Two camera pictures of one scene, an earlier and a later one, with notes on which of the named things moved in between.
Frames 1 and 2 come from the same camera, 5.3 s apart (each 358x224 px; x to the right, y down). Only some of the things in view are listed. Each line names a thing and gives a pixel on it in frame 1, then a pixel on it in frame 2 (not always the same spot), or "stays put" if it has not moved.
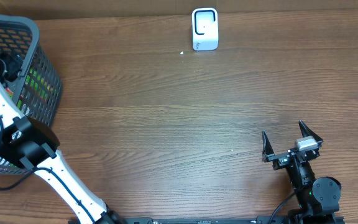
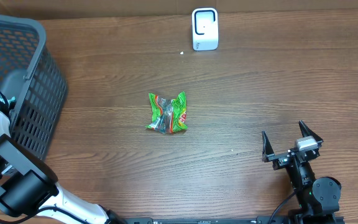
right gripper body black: (280, 159) stays put
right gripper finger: (267, 149) stays put
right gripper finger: (307, 132) stays put
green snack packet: (36, 88) to (168, 116)
